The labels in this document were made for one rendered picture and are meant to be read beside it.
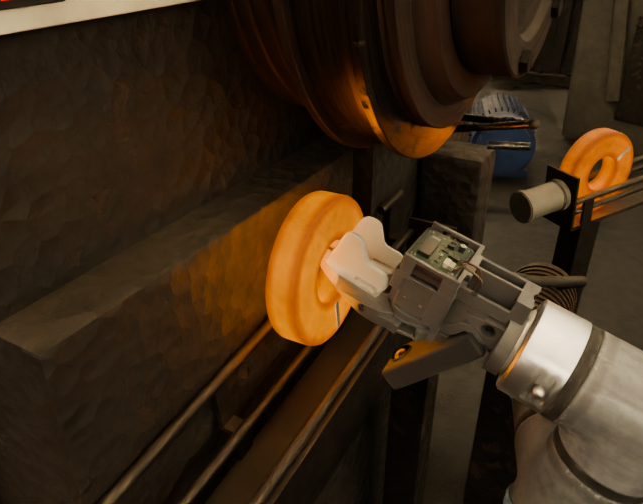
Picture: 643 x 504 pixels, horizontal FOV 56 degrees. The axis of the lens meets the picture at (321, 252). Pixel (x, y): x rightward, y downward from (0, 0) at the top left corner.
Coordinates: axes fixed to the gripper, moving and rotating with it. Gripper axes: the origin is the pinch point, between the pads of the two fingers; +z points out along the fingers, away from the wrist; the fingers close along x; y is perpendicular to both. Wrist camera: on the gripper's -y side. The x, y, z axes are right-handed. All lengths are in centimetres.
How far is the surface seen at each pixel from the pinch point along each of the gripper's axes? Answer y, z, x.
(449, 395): -82, -19, -75
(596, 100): -59, -13, -293
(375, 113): 14.9, -0.4, -2.0
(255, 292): -5.4, 4.0, 4.2
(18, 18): 21.0, 15.1, 20.8
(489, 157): -2.5, -5.8, -43.5
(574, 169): -6, -18, -63
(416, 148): 8.4, -2.2, -12.8
